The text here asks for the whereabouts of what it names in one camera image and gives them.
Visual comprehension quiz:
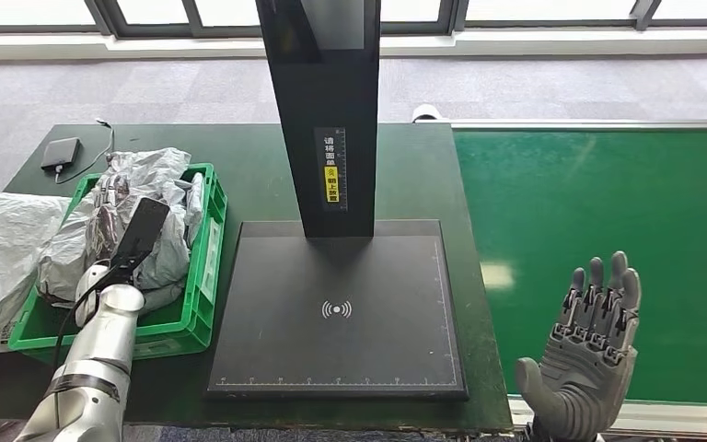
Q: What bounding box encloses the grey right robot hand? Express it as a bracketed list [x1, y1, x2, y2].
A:
[515, 250, 643, 442]

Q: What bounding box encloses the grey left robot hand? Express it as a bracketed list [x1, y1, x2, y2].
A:
[87, 173, 132, 263]

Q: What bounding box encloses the green conveyor belt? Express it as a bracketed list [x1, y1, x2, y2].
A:
[452, 129, 707, 405]

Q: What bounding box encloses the black power bank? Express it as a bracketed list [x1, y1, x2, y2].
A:
[41, 136, 82, 172]

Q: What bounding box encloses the large crumpled white bag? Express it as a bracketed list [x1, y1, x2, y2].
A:
[0, 191, 73, 366]

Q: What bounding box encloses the green plastic crate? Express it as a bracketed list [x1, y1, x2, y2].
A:
[7, 162, 229, 366]

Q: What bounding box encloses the black scanner column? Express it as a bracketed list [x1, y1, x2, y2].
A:
[254, 0, 383, 239]

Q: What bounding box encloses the black and yellow column label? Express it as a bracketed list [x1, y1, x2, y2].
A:
[313, 126, 349, 213]

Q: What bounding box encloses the small white round object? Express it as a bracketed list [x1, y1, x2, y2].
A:
[411, 104, 446, 123]

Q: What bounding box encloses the white windowsill ledge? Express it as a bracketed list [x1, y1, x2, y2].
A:
[0, 27, 707, 61]

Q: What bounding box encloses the thin white cable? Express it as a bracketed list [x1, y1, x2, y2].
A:
[54, 117, 116, 185]

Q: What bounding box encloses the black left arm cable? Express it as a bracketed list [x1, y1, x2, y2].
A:
[52, 268, 123, 373]

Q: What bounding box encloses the dark window frame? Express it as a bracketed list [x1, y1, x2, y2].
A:
[0, 0, 707, 39]

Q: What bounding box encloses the black scanner base plate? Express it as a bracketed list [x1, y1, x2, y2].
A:
[205, 219, 469, 402]

